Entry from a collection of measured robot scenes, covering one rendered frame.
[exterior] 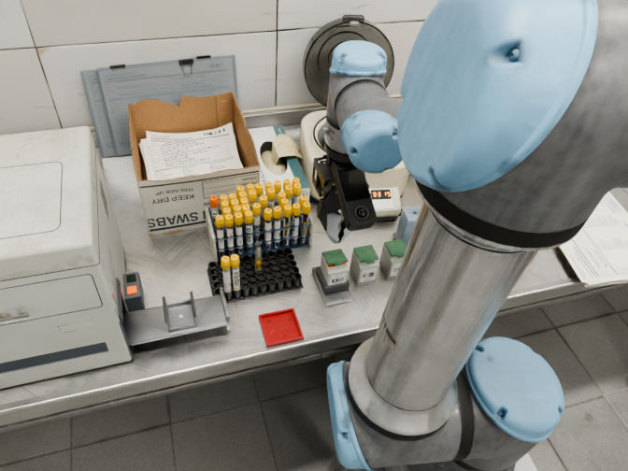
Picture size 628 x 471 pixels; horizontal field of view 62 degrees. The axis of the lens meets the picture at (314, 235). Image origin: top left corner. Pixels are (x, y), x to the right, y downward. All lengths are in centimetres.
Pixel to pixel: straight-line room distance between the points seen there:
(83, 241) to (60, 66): 64
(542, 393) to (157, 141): 97
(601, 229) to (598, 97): 108
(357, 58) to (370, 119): 11
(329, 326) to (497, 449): 44
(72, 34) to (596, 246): 121
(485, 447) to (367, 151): 36
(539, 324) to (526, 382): 167
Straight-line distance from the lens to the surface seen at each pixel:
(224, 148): 126
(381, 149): 65
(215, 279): 104
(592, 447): 211
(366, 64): 73
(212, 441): 184
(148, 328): 96
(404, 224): 109
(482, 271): 37
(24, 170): 88
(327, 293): 101
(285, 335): 97
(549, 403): 65
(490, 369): 63
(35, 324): 87
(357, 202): 81
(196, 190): 108
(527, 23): 27
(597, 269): 126
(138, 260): 111
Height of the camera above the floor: 169
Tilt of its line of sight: 46 degrees down
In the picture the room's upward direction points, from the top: 6 degrees clockwise
